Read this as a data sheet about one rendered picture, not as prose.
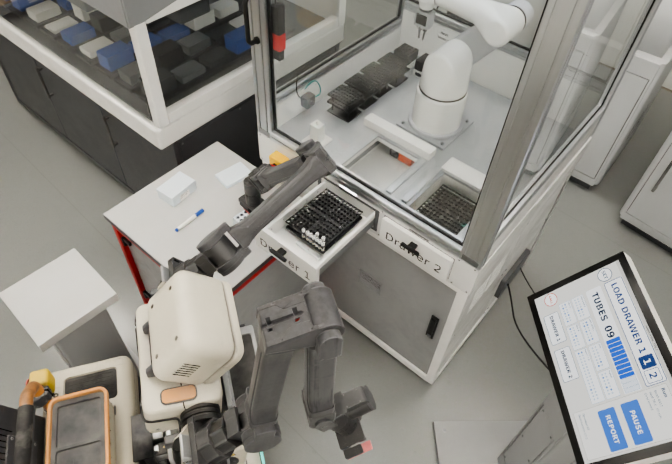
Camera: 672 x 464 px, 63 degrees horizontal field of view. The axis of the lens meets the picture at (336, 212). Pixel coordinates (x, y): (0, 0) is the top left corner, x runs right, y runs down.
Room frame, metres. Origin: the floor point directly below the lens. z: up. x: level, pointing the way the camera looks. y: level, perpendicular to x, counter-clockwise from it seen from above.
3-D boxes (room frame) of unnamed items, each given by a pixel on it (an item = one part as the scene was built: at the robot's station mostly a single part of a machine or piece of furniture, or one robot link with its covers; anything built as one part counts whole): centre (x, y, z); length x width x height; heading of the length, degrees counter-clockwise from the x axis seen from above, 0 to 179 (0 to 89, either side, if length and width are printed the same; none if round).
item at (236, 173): (1.60, 0.43, 0.77); 0.13 x 0.09 x 0.02; 134
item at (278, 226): (1.29, 0.03, 0.86); 0.40 x 0.26 x 0.06; 142
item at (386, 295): (1.73, -0.37, 0.40); 1.03 x 0.95 x 0.80; 52
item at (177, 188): (1.48, 0.64, 0.79); 0.13 x 0.09 x 0.05; 148
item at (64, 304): (0.98, 0.93, 0.38); 0.30 x 0.30 x 0.76; 49
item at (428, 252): (1.19, -0.28, 0.87); 0.29 x 0.02 x 0.11; 52
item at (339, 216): (1.28, 0.04, 0.87); 0.22 x 0.18 x 0.06; 142
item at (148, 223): (1.39, 0.47, 0.38); 0.62 x 0.58 x 0.76; 52
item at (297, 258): (1.13, 0.16, 0.87); 0.29 x 0.02 x 0.11; 52
